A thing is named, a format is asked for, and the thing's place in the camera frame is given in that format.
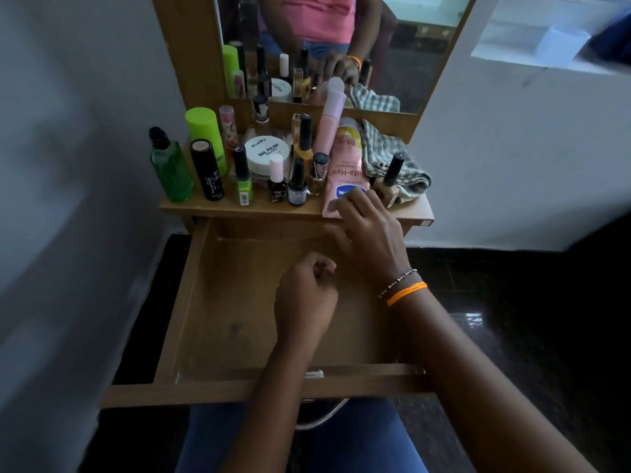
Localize green transparent bottle black cap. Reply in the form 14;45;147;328
149;126;194;203

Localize pink lotion tube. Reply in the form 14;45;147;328
322;118;371;219

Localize checked grey cloth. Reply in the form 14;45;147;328
359;119;432;200

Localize yellow nail polish black cap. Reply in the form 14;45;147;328
294;113;315;175

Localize white round jar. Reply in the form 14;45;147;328
245;136;291;177

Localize green nail polish bottle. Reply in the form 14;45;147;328
233;145;254;206

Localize small pink lip balm tube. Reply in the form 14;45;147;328
219;104;239;152

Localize wooden drawer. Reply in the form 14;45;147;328
100;219;434;409

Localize person's right forearm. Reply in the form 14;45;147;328
382;285;599;473

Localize black nail polish white cap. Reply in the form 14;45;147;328
268;153;287;203

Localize beaded bracelet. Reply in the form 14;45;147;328
377;269;419;299

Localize person's blue jeans legs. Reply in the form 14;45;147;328
175;398;430;473

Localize dark nail polish black cap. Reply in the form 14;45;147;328
288;158;308;207

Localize person's left hand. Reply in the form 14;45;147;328
273;251;341;351

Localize person's right hand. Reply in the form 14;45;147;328
325;188;414;294

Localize mirror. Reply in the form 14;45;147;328
215;0;474;115

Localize wooden dressing table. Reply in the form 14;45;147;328
150;0;479;237

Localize white container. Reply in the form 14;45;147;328
536;25;591;68

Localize person's left forearm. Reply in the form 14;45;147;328
219;340;321;473

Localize nude nail polish black cap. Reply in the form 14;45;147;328
373;152;406;208

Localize black cylindrical cosmetic stick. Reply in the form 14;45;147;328
190;139;225;202

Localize lime green cylindrical bottle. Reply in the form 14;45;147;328
185;107;228;177

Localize tall pink bottle white cap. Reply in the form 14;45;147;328
313;77;348;157

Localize orange thread bracelet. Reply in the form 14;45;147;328
386;282;429;307

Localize gold nail polish silver cap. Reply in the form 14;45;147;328
308;152;331;196

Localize metal drawer handle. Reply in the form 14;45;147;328
295;370;350;431

